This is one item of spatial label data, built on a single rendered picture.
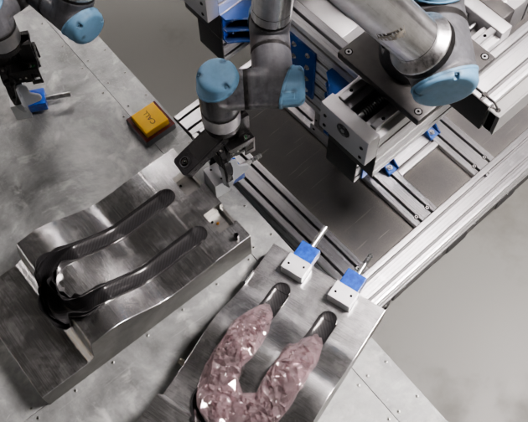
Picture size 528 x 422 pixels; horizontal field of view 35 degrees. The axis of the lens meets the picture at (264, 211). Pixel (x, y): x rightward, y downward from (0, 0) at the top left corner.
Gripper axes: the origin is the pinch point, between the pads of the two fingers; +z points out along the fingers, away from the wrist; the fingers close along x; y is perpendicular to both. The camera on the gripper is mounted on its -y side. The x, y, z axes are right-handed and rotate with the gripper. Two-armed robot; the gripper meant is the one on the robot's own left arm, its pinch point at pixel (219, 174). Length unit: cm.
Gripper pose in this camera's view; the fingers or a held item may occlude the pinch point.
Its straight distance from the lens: 177.3
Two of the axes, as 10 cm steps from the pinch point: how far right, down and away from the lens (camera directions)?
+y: 8.4, -4.9, 2.3
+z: 0.1, 4.3, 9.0
